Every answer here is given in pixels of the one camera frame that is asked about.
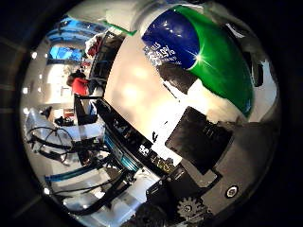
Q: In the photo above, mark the green label spray bottle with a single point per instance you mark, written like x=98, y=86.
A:
x=205, y=50

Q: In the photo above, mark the black monitor screen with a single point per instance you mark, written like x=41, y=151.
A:
x=102, y=67

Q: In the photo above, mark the person in red shirt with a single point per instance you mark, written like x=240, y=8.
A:
x=79, y=84

